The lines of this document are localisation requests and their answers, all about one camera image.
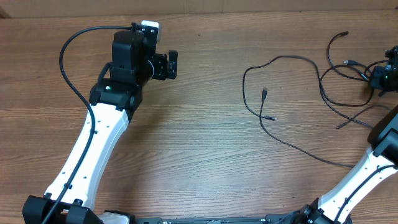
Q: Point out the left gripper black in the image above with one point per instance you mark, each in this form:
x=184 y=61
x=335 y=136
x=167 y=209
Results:
x=163 y=73

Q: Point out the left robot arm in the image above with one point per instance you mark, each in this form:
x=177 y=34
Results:
x=113 y=101

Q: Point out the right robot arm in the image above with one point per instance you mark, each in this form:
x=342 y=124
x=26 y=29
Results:
x=378 y=163

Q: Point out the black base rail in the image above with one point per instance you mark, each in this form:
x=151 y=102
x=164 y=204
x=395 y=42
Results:
x=214 y=220

